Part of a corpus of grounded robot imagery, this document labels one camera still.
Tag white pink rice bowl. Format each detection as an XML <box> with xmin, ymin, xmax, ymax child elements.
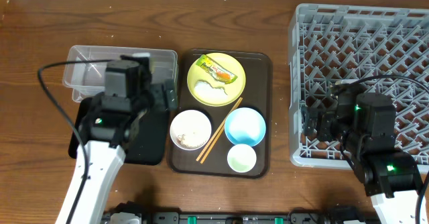
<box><xmin>170</xmin><ymin>110</ymin><xmax>212</xmax><ymax>151</ymax></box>

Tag white tissue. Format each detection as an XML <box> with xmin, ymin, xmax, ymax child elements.
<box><xmin>194</xmin><ymin>80</ymin><xmax>228</xmax><ymax>104</ymax></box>

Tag green snack wrapper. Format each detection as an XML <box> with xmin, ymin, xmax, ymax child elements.
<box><xmin>196</xmin><ymin>54</ymin><xmax>238</xmax><ymax>85</ymax></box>

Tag small white cup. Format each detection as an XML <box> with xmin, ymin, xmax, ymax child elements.
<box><xmin>227</xmin><ymin>144</ymin><xmax>257</xmax><ymax>173</ymax></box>

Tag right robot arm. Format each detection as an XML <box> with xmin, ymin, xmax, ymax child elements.
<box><xmin>302</xmin><ymin>90</ymin><xmax>428</xmax><ymax>223</ymax></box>

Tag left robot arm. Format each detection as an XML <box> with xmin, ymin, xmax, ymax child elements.
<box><xmin>56</xmin><ymin>52</ymin><xmax>177</xmax><ymax>223</ymax></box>

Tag grey dishwasher rack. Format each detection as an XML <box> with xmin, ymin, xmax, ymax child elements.
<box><xmin>288</xmin><ymin>4</ymin><xmax>428</xmax><ymax>174</ymax></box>

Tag black tray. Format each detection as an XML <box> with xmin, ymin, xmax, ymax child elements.
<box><xmin>68</xmin><ymin>97</ymin><xmax>170</xmax><ymax>166</ymax></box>

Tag clear plastic bin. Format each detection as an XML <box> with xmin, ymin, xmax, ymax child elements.
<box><xmin>63</xmin><ymin>45</ymin><xmax>178</xmax><ymax>103</ymax></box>

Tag yellow plate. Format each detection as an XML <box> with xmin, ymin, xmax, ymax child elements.
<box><xmin>186</xmin><ymin>52</ymin><xmax>246</xmax><ymax>107</ymax></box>

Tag blue bowl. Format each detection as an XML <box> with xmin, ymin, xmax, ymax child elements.
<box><xmin>224</xmin><ymin>107</ymin><xmax>267</xmax><ymax>147</ymax></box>

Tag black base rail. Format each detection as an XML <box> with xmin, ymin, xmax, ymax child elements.
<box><xmin>99</xmin><ymin>202</ymin><xmax>380</xmax><ymax>224</ymax></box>

